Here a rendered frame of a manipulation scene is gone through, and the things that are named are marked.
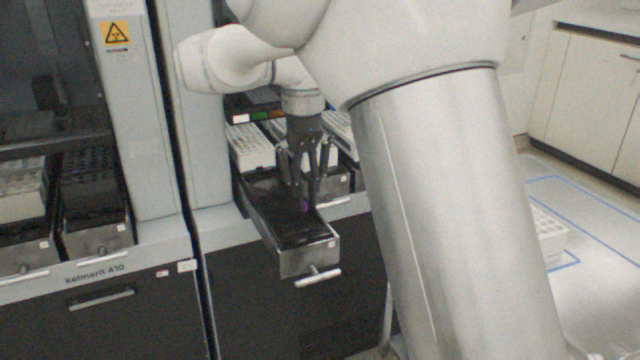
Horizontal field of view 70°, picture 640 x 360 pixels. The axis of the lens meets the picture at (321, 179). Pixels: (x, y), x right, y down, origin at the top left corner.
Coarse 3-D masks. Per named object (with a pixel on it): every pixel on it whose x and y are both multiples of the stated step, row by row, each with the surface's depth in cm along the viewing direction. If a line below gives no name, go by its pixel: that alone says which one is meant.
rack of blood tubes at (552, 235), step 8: (536, 208) 92; (536, 216) 89; (544, 216) 90; (536, 224) 87; (544, 224) 88; (552, 224) 87; (560, 224) 87; (544, 232) 86; (552, 232) 84; (560, 232) 84; (568, 232) 85; (544, 240) 83; (552, 240) 84; (560, 240) 85; (544, 248) 84; (552, 248) 85; (560, 248) 86; (544, 256) 85; (552, 256) 86; (560, 256) 87
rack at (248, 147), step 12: (228, 132) 132; (240, 132) 131; (252, 132) 131; (228, 144) 136; (240, 144) 123; (252, 144) 124; (264, 144) 124; (240, 156) 117; (252, 156) 119; (264, 156) 120; (240, 168) 119; (252, 168) 120
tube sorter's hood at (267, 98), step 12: (216, 0) 95; (228, 12) 98; (228, 24) 99; (240, 24) 100; (228, 96) 106; (240, 96) 107; (252, 96) 109; (264, 96) 110; (276, 96) 111; (228, 108) 107; (240, 108) 109; (252, 108) 110; (264, 108) 110; (276, 108) 111; (324, 108) 117; (228, 120) 109; (252, 120) 110; (264, 120) 112
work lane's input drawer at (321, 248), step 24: (264, 168) 121; (240, 192) 116; (264, 192) 113; (288, 192) 113; (264, 216) 101; (288, 216) 103; (312, 216) 103; (264, 240) 101; (288, 240) 93; (312, 240) 94; (336, 240) 96; (288, 264) 94; (312, 264) 96
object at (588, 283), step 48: (528, 192) 109; (576, 192) 109; (576, 240) 93; (624, 240) 93; (384, 288) 130; (576, 288) 80; (624, 288) 80; (384, 336) 137; (576, 336) 71; (624, 336) 71
